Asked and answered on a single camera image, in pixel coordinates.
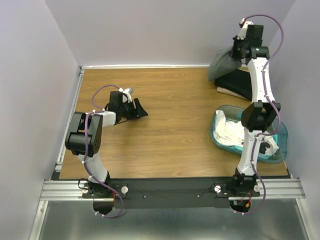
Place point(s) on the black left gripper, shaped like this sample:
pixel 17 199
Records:
pixel 139 112

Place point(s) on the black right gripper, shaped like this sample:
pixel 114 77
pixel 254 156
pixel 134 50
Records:
pixel 235 41

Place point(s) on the grey t-shirt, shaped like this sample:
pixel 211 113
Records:
pixel 222 64

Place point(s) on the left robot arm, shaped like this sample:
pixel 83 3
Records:
pixel 84 135

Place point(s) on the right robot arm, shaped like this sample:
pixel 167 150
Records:
pixel 262 111

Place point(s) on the folded black t-shirt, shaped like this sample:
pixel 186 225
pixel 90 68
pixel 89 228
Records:
pixel 237 81

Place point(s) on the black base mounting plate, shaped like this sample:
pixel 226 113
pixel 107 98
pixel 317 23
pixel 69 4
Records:
pixel 169 193

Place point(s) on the white t-shirt in basket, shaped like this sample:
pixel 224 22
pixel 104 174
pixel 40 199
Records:
pixel 222 130

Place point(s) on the teal plastic basket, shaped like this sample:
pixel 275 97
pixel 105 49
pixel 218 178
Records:
pixel 230 112

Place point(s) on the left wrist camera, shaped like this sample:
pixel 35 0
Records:
pixel 126 94

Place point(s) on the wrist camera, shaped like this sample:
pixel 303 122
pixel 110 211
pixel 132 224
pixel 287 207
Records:
pixel 243 28
pixel 126 94

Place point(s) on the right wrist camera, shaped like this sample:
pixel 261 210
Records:
pixel 243 28

